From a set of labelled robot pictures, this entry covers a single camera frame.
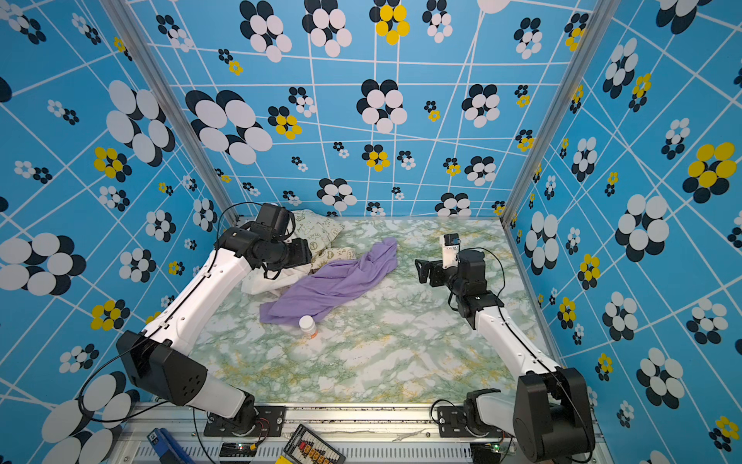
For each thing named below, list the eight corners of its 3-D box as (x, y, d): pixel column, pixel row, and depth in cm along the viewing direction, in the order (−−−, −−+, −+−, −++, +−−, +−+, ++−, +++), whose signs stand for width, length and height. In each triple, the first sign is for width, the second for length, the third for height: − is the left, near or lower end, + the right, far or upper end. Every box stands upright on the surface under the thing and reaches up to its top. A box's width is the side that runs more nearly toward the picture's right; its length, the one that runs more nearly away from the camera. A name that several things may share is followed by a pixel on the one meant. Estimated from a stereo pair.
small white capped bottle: (301, 338, 89) (296, 330, 84) (304, 323, 92) (299, 314, 87) (316, 338, 89) (312, 330, 84) (318, 323, 92) (314, 314, 87)
